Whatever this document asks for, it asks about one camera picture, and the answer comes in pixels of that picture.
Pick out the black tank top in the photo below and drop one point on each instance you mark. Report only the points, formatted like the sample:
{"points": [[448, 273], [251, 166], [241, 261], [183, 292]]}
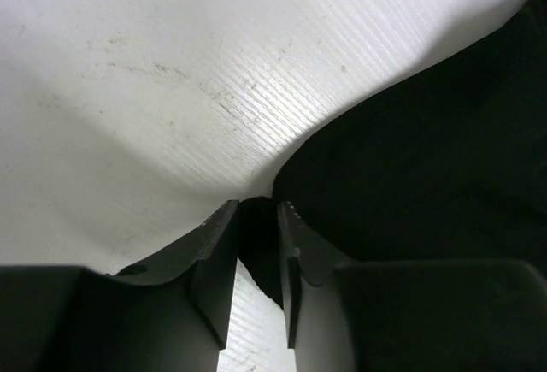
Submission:
{"points": [[449, 163]]}

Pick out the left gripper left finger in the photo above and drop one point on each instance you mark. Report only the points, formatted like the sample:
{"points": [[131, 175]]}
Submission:
{"points": [[167, 312]]}

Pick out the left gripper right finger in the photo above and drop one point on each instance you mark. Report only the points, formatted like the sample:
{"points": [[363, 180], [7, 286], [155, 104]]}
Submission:
{"points": [[442, 315]]}

